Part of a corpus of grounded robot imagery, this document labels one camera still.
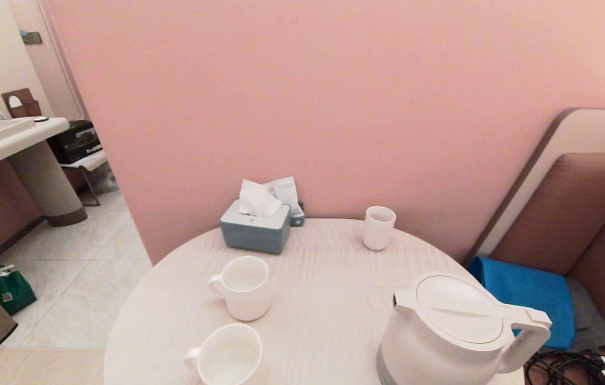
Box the cream door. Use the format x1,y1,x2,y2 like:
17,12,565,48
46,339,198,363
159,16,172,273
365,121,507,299
7,0,87,122

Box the clear plastic bag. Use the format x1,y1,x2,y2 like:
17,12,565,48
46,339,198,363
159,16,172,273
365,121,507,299
91,161,119,195

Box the blue cloth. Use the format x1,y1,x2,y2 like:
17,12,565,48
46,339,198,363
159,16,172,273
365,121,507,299
468,257,577,350

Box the teal tissue box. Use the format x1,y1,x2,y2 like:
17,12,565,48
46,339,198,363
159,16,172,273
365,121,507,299
220,199,292,255

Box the white handleless cup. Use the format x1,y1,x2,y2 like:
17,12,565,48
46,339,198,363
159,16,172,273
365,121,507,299
362,206,397,251

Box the white ribbed mug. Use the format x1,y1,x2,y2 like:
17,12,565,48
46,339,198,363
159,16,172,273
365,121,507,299
183,323,267,385
208,256,273,322

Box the grey seat cushion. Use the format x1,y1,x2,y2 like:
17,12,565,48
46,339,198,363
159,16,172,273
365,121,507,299
567,278,605,348

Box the beige sink pedestal column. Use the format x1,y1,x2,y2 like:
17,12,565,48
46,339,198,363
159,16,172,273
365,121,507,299
7,141,88,226

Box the white paper tissue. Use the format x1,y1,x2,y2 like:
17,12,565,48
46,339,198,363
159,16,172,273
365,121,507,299
238,179,283,217

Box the green shopping bag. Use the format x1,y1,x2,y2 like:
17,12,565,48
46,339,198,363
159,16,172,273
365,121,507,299
0,263,37,315

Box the brown tissue holder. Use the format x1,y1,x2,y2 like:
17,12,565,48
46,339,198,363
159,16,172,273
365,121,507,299
1,88,42,119

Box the brown and cream padded sofa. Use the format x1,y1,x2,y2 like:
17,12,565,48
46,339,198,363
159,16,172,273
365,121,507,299
466,109,605,359

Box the black floor cables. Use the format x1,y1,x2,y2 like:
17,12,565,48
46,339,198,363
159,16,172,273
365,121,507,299
524,350,605,385

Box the luggage bench with metal legs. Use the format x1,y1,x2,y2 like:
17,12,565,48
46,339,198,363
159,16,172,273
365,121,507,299
59,150,108,207

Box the white electric kettle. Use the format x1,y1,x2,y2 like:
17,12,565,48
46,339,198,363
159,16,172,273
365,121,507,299
376,271,553,385

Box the black box appliance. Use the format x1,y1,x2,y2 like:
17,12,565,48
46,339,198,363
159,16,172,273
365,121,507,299
46,120,103,165

